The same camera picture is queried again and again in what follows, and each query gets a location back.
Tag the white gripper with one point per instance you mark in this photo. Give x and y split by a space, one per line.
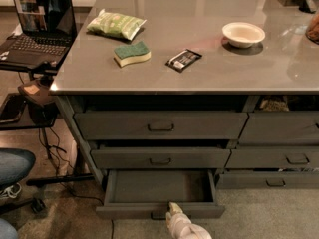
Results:
179 221

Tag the grey drawer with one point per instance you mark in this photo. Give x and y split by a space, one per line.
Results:
160 157
271 180
274 157
98 125
281 128
145 194

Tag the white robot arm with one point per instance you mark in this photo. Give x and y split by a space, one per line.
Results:
198 231

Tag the black open laptop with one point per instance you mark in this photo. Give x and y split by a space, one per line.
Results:
48 32

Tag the black snack bar wrapper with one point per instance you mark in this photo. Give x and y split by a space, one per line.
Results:
182 60

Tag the person leg in jeans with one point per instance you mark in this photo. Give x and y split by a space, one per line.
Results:
15 164

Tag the green yellow sponge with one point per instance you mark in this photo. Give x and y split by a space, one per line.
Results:
131 54

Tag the white sneaker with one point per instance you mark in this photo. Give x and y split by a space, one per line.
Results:
11 191

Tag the black device with sticky note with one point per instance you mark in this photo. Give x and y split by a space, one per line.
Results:
41 105

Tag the white bowl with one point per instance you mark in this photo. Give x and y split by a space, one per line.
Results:
242 35

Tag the green chip bag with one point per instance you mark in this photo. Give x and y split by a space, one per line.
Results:
115 25

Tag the brown jar at edge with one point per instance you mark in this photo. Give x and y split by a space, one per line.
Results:
312 32

